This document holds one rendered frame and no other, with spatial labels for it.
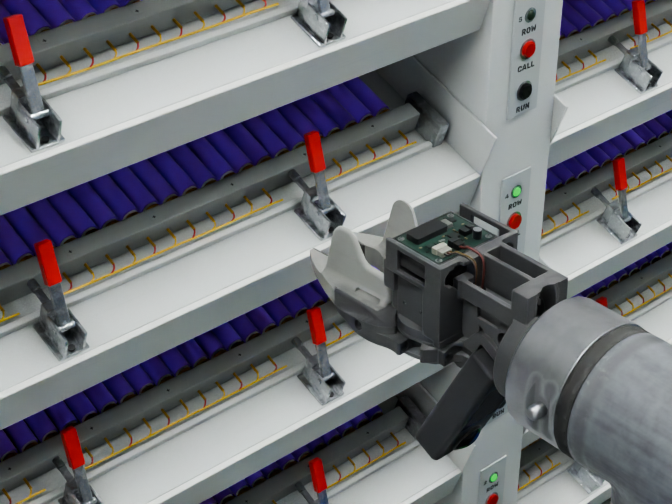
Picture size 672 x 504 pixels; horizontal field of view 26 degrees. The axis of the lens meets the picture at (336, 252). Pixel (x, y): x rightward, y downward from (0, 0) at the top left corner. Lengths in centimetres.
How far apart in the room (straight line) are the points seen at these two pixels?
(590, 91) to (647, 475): 75
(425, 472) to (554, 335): 74
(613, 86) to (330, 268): 61
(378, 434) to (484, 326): 66
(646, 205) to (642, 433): 89
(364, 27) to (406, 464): 56
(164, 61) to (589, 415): 47
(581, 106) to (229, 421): 48
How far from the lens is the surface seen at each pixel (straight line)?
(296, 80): 118
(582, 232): 164
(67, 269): 120
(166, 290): 122
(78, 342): 117
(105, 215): 124
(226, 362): 137
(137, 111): 110
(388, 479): 158
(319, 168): 127
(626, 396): 85
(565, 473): 188
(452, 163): 139
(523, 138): 142
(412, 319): 97
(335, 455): 155
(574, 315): 89
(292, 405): 139
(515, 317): 91
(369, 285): 99
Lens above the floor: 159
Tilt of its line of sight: 34 degrees down
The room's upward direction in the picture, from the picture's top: straight up
